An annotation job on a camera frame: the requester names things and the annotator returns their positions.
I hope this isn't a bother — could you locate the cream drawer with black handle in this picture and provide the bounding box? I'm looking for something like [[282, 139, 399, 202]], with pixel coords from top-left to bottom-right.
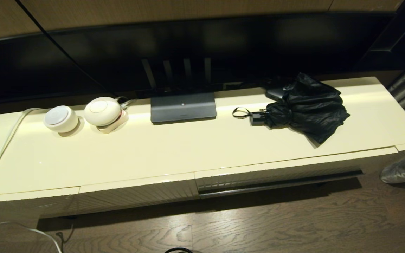
[[195, 147, 399, 199]]

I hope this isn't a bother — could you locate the black umbrella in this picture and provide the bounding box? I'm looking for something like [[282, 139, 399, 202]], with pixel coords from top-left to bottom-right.
[[232, 72, 351, 145]]

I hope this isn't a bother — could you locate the dark grey antenna router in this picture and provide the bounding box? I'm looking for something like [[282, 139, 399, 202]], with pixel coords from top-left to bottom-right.
[[141, 57, 217, 124]]

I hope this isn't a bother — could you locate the small black set-top box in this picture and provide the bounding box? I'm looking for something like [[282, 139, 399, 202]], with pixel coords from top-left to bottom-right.
[[266, 87, 289, 102]]

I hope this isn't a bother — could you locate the beige device base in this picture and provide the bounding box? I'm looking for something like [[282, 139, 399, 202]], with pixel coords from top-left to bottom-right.
[[96, 110, 130, 134]]

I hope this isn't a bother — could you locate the black flat television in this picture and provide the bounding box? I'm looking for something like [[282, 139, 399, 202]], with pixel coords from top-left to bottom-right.
[[0, 12, 400, 106]]

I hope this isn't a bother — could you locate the large white round device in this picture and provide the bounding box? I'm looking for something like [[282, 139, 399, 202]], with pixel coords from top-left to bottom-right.
[[84, 97, 122, 127]]

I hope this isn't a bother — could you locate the small white round speaker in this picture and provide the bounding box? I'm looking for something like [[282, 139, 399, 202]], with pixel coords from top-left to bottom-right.
[[43, 105, 79, 133]]

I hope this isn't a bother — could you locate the grey thin cable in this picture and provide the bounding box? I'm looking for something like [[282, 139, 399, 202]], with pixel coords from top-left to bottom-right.
[[116, 96, 138, 109]]

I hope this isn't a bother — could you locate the thin black hanging cable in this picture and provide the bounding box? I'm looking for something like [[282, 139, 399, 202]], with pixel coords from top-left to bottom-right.
[[14, 0, 110, 92]]

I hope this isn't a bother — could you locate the white floor cable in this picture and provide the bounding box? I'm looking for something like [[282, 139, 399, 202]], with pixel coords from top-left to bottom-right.
[[0, 221, 64, 253]]

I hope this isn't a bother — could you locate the white power cable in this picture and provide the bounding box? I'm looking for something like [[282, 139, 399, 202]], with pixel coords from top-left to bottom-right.
[[0, 108, 45, 195]]

